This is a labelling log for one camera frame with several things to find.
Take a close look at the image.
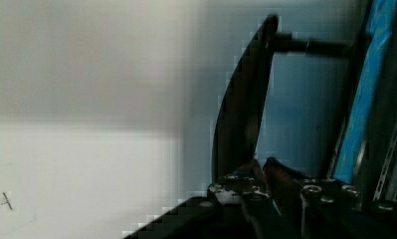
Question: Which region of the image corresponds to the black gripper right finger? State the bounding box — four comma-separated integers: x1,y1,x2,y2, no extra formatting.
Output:
263,157,397,239

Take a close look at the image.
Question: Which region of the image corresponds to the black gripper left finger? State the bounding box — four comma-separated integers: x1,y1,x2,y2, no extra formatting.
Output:
123,159,283,239

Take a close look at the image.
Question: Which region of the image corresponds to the black toaster oven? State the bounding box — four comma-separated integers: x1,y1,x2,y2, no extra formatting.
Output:
332,0,397,204

